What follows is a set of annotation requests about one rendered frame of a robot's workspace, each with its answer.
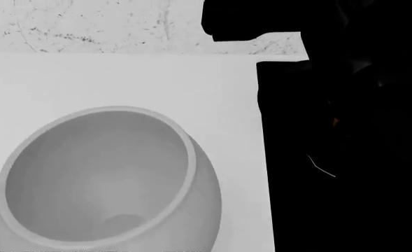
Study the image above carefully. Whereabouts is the white ceramic bowl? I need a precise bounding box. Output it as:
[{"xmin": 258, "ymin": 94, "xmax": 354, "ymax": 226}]
[{"xmin": 0, "ymin": 105, "xmax": 223, "ymax": 252}]

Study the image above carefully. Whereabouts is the black pan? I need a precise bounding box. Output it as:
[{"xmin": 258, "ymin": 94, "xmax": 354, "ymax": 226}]
[{"xmin": 255, "ymin": 60, "xmax": 412, "ymax": 252}]

